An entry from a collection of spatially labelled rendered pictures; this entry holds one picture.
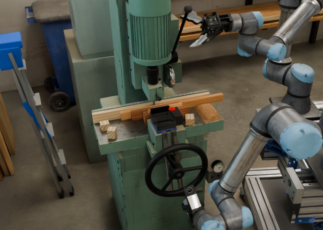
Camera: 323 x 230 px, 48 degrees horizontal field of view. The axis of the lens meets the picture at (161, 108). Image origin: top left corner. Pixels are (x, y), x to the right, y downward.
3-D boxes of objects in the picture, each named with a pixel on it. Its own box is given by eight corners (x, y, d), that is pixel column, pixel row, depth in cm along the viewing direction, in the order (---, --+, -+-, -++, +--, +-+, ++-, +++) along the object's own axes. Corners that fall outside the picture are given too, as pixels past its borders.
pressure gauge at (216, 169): (212, 176, 184) (213, 164, 180) (209, 172, 187) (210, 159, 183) (224, 174, 185) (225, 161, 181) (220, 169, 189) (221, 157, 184)
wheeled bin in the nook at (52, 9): (48, 117, 345) (26, 16, 293) (43, 91, 388) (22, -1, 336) (115, 103, 364) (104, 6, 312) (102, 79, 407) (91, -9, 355)
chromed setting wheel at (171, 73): (170, 93, 187) (170, 70, 180) (163, 82, 197) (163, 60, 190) (176, 92, 187) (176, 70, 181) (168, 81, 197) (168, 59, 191)
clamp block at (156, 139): (155, 152, 160) (154, 136, 156) (146, 135, 171) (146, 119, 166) (186, 146, 164) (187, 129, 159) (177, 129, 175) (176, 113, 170)
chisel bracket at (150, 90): (149, 105, 172) (148, 89, 168) (142, 91, 183) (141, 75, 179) (164, 102, 174) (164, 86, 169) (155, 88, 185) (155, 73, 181)
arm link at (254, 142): (260, 87, 129) (199, 191, 147) (277, 102, 120) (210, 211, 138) (284, 94, 134) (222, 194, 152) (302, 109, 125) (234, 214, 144)
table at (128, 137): (104, 169, 157) (102, 158, 153) (93, 129, 181) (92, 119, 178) (232, 141, 171) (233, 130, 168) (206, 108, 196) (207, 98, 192)
